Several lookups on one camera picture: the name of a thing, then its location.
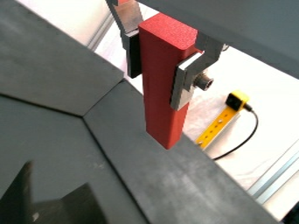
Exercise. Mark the red rectangular block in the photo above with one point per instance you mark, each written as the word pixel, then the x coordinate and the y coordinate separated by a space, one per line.
pixel 166 43

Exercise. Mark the aluminium frame rail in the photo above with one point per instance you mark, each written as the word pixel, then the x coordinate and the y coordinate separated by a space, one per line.
pixel 276 175

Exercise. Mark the yellow sensor on bracket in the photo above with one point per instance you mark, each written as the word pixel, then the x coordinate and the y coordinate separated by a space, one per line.
pixel 234 103

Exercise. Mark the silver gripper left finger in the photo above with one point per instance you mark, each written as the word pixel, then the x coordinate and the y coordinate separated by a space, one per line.
pixel 128 17

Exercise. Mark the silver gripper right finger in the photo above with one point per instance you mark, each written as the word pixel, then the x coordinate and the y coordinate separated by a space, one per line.
pixel 188 74

